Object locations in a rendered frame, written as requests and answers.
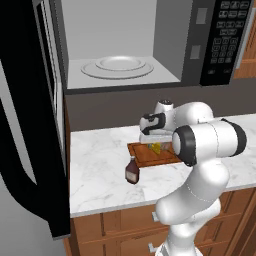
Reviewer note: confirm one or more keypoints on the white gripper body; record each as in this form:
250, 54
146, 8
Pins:
156, 137

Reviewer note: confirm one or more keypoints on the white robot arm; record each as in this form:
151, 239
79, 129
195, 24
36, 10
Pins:
203, 140

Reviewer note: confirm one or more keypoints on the yellow cheese wedge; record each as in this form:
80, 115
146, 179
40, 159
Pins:
155, 148

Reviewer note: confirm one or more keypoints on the brown potato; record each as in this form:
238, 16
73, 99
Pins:
165, 146

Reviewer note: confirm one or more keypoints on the brown wooden cutting board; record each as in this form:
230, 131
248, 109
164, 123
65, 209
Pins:
146, 158

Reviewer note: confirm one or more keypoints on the brown condiment bottle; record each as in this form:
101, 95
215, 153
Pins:
132, 172

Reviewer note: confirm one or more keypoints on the black microwave oven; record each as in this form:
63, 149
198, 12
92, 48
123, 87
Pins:
173, 40

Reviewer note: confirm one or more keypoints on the black microwave door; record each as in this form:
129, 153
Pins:
26, 100

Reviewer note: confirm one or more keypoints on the white round plate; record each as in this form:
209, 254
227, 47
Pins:
117, 66

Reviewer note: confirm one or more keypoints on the wooden drawer front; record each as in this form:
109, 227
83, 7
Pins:
133, 247
133, 220

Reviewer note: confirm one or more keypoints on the wooden base cabinet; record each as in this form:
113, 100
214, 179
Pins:
86, 233

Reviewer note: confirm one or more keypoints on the wooden wall cabinet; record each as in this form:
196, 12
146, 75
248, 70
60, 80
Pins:
248, 56

